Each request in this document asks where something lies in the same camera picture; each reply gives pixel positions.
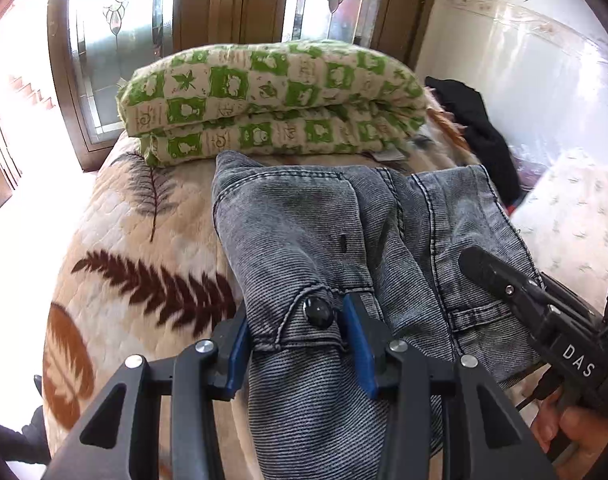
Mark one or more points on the grey denim pants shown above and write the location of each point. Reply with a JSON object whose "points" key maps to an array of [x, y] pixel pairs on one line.
{"points": [[309, 240]]}

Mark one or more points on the green checked folded quilt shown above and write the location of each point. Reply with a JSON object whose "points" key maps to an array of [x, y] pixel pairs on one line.
{"points": [[264, 95]]}

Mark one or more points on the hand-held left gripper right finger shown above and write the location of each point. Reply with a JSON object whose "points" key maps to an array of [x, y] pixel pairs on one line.
{"points": [[356, 347]]}

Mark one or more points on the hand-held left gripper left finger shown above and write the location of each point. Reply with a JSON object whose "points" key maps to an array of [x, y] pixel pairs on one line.
{"points": [[239, 351]]}

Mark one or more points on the black cloth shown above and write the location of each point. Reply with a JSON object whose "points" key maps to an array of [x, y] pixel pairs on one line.
{"points": [[483, 135]]}

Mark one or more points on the white floral cloth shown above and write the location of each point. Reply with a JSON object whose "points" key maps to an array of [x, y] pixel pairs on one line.
{"points": [[573, 210]]}

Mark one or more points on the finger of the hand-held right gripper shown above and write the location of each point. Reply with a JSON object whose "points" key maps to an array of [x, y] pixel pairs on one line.
{"points": [[498, 277]]}

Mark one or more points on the wooden leaded glass door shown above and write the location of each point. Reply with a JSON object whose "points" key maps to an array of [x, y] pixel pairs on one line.
{"points": [[344, 0], [119, 35]]}

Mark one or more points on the person's right hand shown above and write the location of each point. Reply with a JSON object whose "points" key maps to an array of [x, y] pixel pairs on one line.
{"points": [[578, 425]]}

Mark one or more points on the dark cloth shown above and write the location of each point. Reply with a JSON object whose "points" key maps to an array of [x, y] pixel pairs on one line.
{"points": [[19, 435]]}

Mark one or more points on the leaf print blanket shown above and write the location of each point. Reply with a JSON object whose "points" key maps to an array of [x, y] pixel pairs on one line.
{"points": [[134, 240]]}

